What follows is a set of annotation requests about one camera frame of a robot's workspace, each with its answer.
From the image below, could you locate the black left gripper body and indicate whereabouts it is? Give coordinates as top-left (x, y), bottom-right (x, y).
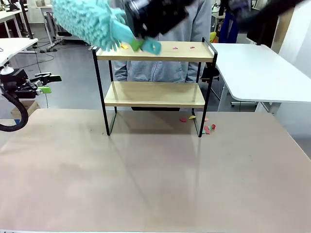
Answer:
top-left (0, 68), bottom-right (37, 100)

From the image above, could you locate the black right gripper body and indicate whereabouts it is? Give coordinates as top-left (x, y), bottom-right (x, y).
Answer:
top-left (123, 0), bottom-right (193, 39)

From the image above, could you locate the teal microfibre duster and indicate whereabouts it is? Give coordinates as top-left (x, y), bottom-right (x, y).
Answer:
top-left (50, 0), bottom-right (162, 56)

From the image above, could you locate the white knob on left gripper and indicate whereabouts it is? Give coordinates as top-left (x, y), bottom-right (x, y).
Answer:
top-left (0, 63), bottom-right (15, 75)

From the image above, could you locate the cardboard box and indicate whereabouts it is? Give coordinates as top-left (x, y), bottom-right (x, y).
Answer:
top-left (11, 100), bottom-right (41, 120)

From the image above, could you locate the person in grey hoodie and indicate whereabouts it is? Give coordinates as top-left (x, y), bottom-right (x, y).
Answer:
top-left (112, 0), bottom-right (212, 83)

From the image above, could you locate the white desk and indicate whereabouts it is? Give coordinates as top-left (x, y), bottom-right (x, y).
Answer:
top-left (0, 37), bottom-right (39, 67)

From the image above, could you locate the black pole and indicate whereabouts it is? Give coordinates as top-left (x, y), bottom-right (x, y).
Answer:
top-left (19, 0), bottom-right (35, 40)

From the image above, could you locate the background white workbench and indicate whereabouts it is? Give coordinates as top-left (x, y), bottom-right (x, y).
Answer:
top-left (39, 5), bottom-right (73, 48)

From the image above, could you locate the background person in blue trousers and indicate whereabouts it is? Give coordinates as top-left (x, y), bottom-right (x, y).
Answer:
top-left (219, 0), bottom-right (246, 45)

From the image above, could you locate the black office chair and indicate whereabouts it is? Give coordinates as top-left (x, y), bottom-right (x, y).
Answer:
top-left (200, 63), bottom-right (221, 83)

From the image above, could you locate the black monitor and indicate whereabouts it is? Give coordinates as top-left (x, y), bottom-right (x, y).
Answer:
top-left (246, 20), bottom-right (276, 46)

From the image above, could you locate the white table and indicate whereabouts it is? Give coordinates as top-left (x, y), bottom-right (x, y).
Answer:
top-left (210, 43), bottom-right (311, 115)

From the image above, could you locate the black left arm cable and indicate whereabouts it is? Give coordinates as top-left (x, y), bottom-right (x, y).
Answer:
top-left (0, 91), bottom-right (30, 133)

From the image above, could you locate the wooden shelf with black frame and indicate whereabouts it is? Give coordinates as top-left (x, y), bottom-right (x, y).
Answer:
top-left (91, 36), bottom-right (218, 138)

